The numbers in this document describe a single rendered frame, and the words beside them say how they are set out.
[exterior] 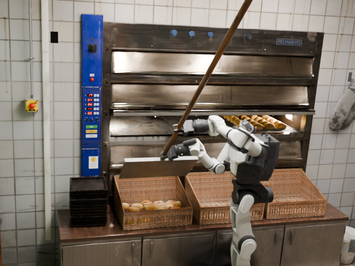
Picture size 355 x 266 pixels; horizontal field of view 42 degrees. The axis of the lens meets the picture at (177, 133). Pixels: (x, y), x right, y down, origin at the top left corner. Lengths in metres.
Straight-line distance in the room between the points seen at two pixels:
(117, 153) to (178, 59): 0.93
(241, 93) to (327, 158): 1.13
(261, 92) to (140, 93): 1.08
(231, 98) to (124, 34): 1.06
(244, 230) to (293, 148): 1.32
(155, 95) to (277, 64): 1.12
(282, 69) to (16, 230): 2.63
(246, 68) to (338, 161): 1.38
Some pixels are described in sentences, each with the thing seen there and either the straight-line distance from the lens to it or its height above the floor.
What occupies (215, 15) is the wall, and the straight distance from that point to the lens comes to 3.92.
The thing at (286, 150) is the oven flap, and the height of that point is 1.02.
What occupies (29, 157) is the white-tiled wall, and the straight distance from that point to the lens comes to 3.86.
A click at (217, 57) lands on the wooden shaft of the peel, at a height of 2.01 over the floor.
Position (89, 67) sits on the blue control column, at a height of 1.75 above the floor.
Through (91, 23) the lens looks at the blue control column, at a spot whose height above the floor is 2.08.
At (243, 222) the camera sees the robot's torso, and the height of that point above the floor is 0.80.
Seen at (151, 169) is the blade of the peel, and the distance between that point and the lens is 3.54.
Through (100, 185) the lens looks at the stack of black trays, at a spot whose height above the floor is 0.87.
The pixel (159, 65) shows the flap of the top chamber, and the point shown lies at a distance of 3.81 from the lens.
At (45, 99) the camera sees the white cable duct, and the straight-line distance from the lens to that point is 3.73.
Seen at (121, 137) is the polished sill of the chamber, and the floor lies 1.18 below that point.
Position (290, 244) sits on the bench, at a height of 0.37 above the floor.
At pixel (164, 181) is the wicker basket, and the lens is 4.03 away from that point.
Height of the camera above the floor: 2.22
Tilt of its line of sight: 15 degrees down
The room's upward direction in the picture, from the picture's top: 3 degrees clockwise
